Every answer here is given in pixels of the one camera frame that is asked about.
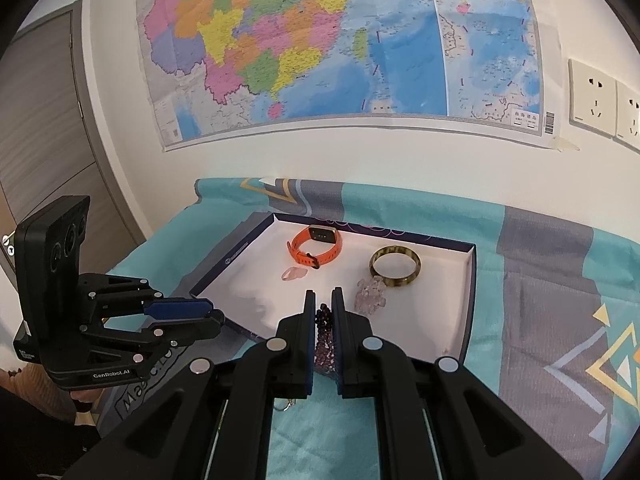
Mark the white wall socket panel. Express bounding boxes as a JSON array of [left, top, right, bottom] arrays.
[[568, 58, 639, 152]]

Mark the tortoiseshell gold bangle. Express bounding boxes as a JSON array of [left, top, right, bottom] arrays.
[[369, 245, 422, 287]]

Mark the grey wooden door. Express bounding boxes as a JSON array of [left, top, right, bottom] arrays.
[[1, 2, 144, 278]]

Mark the orange smart watch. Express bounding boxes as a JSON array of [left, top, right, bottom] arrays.
[[286, 224, 343, 270]]

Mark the pink heart stone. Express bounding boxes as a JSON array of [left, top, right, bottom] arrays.
[[281, 266, 308, 282]]

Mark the clear crystal bead bracelet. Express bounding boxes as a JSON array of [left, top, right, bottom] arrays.
[[354, 274, 388, 317]]

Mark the purple beaded bracelet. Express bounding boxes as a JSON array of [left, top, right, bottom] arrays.
[[312, 301, 338, 377]]

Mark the dark blue shallow box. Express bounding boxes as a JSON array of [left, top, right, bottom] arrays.
[[184, 212, 476, 361]]

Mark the left hand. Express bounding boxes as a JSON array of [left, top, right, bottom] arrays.
[[70, 389, 103, 413]]

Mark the colourful wall map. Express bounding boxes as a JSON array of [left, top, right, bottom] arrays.
[[136, 0, 559, 150]]

